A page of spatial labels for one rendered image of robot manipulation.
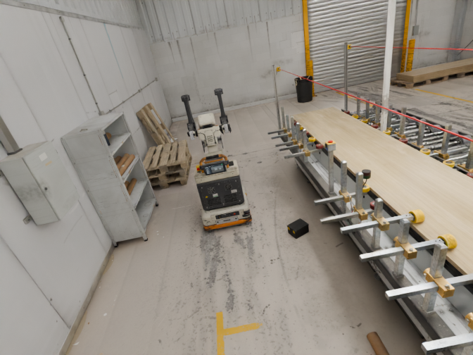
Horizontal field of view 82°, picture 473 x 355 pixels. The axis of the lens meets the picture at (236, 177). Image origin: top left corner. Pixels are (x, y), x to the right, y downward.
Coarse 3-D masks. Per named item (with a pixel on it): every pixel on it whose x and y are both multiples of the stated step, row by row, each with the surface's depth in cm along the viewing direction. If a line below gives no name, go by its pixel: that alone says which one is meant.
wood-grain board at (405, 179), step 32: (320, 128) 357; (352, 128) 337; (352, 160) 264; (384, 160) 253; (416, 160) 243; (384, 192) 209; (416, 192) 202; (448, 192) 195; (416, 224) 173; (448, 224) 168; (448, 256) 147
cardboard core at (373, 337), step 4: (372, 332) 198; (376, 332) 199; (368, 336) 199; (372, 336) 196; (376, 336) 196; (372, 340) 195; (376, 340) 193; (380, 340) 194; (372, 344) 193; (376, 344) 191; (380, 344) 190; (376, 348) 190; (380, 348) 188; (384, 348) 189; (376, 352) 189; (380, 352) 187; (384, 352) 186; (388, 352) 187
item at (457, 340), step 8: (456, 336) 107; (464, 336) 107; (472, 336) 106; (424, 344) 107; (432, 344) 106; (440, 344) 106; (448, 344) 105; (456, 344) 105; (464, 344) 105; (472, 344) 106; (424, 352) 107; (432, 352) 106
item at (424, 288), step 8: (448, 280) 129; (456, 280) 128; (464, 280) 127; (472, 280) 127; (400, 288) 130; (408, 288) 129; (416, 288) 128; (424, 288) 127; (432, 288) 127; (392, 296) 127; (400, 296) 128; (408, 296) 128
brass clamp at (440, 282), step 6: (426, 270) 135; (426, 276) 135; (432, 276) 131; (438, 282) 128; (444, 282) 127; (438, 288) 127; (444, 288) 125; (450, 288) 124; (444, 294) 125; (450, 294) 125
